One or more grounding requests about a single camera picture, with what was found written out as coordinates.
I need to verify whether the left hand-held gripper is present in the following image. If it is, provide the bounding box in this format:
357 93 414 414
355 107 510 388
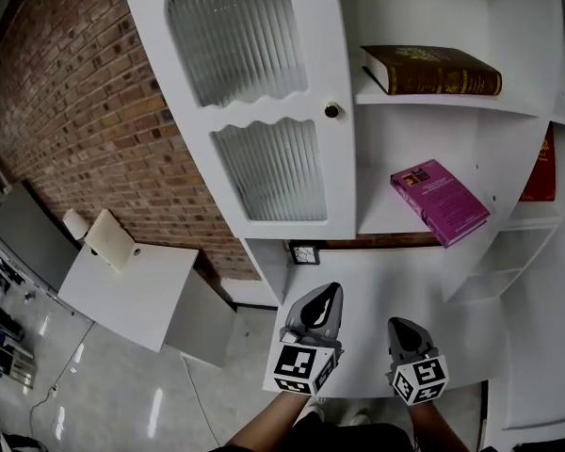
262 282 345 397

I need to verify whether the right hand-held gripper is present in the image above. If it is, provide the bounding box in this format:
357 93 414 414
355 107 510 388
385 317 451 408

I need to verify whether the white cabinet door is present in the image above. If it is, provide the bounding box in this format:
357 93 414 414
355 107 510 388
117 0 359 240

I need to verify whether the person's right forearm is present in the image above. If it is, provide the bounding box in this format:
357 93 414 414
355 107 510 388
407 400 470 452

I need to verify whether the person's left forearm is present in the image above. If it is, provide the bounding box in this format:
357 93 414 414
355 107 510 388
225 388 321 452

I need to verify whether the white desk with hutch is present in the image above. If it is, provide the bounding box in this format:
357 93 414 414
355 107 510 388
117 0 565 444

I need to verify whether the small white side desk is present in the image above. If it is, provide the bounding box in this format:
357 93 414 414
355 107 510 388
56 240 236 369

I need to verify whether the white shoe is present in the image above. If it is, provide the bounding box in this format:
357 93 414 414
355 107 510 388
305 398 326 423
338 407 373 427

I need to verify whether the person's black clothing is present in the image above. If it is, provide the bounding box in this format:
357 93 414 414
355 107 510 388
206 410 453 452

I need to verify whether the pink book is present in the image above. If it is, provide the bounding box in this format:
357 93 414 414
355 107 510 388
389 158 492 249

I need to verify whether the red book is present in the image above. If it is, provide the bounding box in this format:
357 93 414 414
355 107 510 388
519 122 557 203

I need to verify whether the white table lamp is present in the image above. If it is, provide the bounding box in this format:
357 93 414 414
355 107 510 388
61 208 91 242

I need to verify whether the brown hardcover book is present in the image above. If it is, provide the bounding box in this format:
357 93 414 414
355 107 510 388
360 44 504 97

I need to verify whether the black office chair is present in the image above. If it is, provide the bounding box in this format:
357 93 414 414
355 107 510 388
0 428 48 452

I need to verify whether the black picture frame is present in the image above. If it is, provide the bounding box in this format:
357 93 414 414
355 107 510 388
287 240 321 266

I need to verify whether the white power cable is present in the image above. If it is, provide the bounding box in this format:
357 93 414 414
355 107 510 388
183 355 222 446

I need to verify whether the thin black cable with switch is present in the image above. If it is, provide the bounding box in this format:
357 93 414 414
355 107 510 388
27 320 98 442

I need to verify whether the wooden frame box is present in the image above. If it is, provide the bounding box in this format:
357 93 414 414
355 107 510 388
0 344 37 390

